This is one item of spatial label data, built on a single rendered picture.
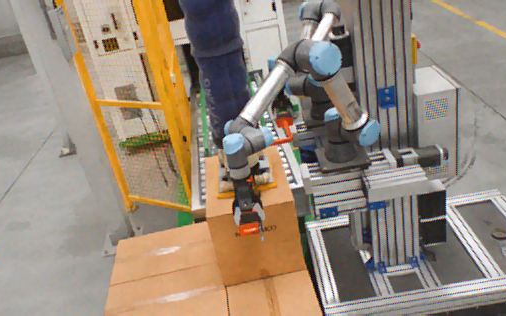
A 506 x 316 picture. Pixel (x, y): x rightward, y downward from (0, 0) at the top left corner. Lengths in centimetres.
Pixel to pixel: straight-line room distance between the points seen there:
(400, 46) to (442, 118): 40
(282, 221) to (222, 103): 59
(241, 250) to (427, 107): 108
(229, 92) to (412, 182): 89
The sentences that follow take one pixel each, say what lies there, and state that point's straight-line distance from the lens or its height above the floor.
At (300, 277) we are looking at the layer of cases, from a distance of 246.
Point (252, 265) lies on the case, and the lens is 244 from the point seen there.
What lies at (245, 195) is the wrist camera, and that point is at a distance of 181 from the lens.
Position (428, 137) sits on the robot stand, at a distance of 254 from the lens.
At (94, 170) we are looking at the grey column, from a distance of 372.
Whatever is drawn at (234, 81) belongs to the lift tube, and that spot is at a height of 147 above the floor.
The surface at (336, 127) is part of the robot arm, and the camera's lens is 222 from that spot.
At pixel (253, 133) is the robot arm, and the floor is 141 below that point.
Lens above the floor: 216
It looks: 27 degrees down
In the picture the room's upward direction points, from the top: 12 degrees counter-clockwise
